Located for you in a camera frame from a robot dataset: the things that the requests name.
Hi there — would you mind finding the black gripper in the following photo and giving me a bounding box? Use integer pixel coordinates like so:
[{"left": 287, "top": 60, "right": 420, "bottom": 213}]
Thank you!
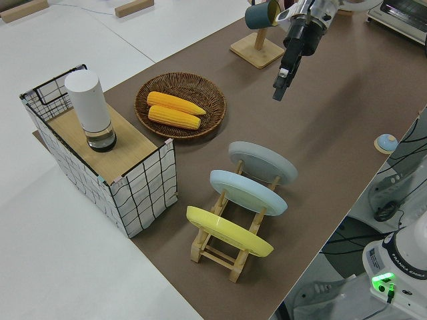
[{"left": 272, "top": 13, "right": 330, "bottom": 101}]

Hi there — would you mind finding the gray plate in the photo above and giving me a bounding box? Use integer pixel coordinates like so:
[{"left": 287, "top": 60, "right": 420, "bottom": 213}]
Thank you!
[{"left": 228, "top": 141, "right": 298, "bottom": 187}]

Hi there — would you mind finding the wooden mug rack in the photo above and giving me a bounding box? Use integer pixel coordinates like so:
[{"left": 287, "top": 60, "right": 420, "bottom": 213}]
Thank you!
[{"left": 230, "top": 0, "right": 286, "bottom": 70}]

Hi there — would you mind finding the light blue plate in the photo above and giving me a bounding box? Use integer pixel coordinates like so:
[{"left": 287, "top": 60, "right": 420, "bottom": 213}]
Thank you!
[{"left": 209, "top": 169, "right": 289, "bottom": 218}]

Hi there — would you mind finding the yellow plate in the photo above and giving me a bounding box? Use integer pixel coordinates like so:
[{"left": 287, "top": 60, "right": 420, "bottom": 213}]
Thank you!
[{"left": 185, "top": 205, "right": 275, "bottom": 259}]

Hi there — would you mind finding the wooden plate rack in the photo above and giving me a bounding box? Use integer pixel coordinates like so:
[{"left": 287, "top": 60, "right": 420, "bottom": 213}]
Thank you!
[{"left": 189, "top": 159, "right": 282, "bottom": 283}]

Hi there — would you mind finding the dark teal mug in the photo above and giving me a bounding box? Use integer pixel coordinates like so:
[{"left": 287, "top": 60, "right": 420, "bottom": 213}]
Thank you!
[{"left": 244, "top": 0, "right": 282, "bottom": 29}]

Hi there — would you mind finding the brown table mat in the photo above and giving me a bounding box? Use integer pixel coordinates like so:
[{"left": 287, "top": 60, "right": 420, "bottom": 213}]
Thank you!
[{"left": 32, "top": 8, "right": 427, "bottom": 320}]

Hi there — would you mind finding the yellow corn cob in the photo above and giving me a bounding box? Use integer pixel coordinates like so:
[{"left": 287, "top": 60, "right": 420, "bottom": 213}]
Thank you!
[
  {"left": 147, "top": 105, "right": 202, "bottom": 131},
  {"left": 146, "top": 91, "right": 207, "bottom": 117}
]

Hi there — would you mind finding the round wicker basket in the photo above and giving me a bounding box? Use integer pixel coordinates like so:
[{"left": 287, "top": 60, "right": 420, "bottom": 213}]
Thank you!
[{"left": 134, "top": 71, "right": 228, "bottom": 140}]

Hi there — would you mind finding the white toaster oven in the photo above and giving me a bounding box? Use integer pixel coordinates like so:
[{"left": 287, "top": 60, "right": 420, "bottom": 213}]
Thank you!
[{"left": 366, "top": 0, "right": 427, "bottom": 47}]

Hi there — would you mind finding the wooden block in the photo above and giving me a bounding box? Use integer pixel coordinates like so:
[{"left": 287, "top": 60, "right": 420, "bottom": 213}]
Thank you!
[
  {"left": 0, "top": 0, "right": 49, "bottom": 23},
  {"left": 114, "top": 0, "right": 155, "bottom": 18}
]

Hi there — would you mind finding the wooden board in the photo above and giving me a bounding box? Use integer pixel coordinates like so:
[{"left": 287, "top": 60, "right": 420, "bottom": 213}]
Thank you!
[{"left": 46, "top": 106, "right": 159, "bottom": 178}]

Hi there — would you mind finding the white cylindrical bottle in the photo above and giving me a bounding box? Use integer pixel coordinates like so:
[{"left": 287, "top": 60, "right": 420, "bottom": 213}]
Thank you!
[{"left": 64, "top": 69, "right": 118, "bottom": 153}]

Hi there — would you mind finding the coiled black cable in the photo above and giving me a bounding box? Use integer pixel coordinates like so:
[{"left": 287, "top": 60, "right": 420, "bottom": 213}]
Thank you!
[{"left": 373, "top": 199, "right": 406, "bottom": 223}]

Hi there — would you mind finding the black wire basket white liner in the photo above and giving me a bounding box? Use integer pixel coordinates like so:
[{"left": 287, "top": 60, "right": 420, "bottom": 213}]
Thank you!
[{"left": 19, "top": 63, "right": 178, "bottom": 239}]

